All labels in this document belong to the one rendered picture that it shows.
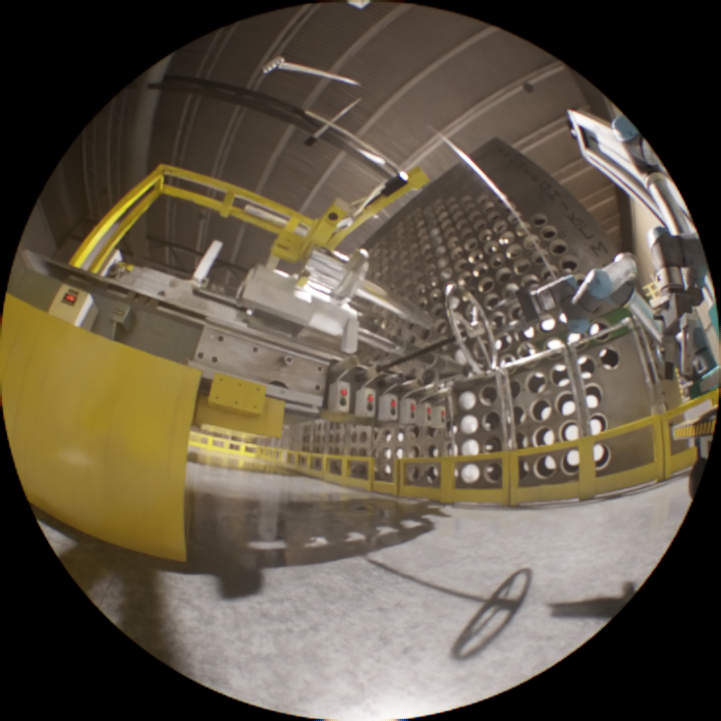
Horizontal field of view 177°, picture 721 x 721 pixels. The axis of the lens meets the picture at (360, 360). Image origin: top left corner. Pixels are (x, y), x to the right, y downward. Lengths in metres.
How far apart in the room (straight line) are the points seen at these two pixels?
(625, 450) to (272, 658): 2.52
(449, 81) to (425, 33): 1.90
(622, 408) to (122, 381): 3.02
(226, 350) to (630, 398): 2.98
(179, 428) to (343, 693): 0.69
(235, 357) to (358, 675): 1.17
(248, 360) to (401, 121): 8.78
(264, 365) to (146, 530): 0.88
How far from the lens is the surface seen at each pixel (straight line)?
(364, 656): 0.53
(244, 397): 0.73
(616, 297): 1.14
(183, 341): 1.20
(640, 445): 2.57
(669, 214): 0.91
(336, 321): 1.60
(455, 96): 9.36
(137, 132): 9.70
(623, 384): 2.56
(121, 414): 0.76
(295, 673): 0.50
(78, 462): 0.84
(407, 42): 9.25
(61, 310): 1.33
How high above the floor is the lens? 0.40
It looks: 23 degrees up
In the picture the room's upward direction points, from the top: 3 degrees clockwise
